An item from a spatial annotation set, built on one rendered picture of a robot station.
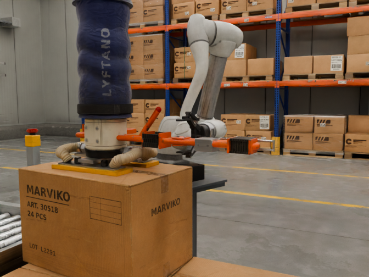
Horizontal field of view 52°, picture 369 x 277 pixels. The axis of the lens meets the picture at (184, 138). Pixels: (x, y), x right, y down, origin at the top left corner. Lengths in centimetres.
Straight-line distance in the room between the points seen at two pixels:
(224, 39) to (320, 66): 645
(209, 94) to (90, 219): 108
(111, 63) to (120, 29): 14
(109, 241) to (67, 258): 25
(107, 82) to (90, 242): 60
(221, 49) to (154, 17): 779
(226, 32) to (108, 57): 80
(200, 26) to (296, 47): 792
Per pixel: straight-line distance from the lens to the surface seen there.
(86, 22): 156
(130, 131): 180
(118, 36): 154
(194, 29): 204
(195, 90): 195
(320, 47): 981
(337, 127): 835
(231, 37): 212
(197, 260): 169
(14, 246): 182
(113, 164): 145
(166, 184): 144
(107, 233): 139
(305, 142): 845
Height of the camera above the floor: 123
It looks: 6 degrees down
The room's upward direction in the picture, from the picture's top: straight up
